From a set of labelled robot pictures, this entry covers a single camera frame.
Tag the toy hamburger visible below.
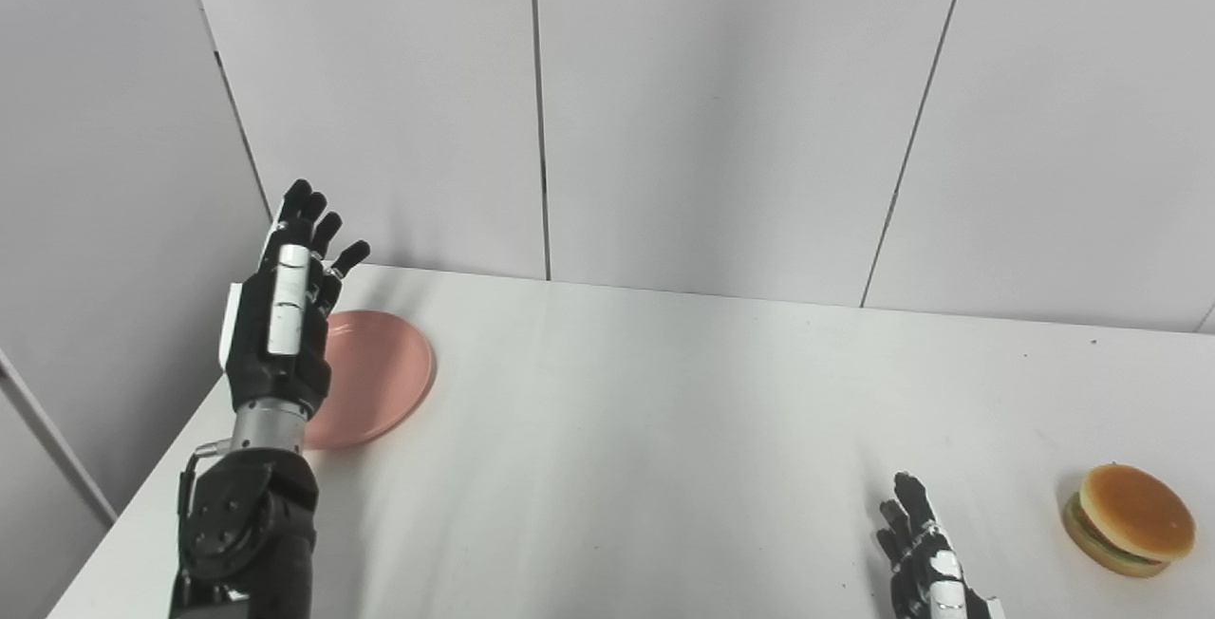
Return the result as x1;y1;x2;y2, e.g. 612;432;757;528
1061;463;1197;579

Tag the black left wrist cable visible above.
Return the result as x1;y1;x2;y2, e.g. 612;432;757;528
176;441;234;516

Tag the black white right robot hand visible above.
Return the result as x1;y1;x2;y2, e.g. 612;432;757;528
875;472;1005;619

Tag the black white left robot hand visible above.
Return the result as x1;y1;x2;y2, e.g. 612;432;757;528
218;179;372;412

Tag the pink round plate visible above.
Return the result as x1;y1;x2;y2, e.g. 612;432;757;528
302;309;437;451

